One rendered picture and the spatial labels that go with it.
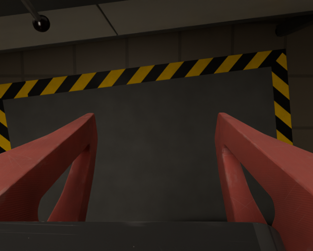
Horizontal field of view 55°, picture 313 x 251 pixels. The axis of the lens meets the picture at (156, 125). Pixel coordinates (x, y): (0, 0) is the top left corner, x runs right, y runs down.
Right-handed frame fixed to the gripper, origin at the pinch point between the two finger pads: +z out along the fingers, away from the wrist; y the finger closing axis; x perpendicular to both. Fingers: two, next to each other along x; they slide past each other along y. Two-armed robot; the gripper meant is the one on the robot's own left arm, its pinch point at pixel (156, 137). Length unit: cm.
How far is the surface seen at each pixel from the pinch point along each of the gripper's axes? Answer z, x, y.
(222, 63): 97, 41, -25
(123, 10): 45.7, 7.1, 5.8
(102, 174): 76, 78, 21
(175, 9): 50, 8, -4
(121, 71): 96, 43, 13
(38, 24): 14.9, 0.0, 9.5
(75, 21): 48, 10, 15
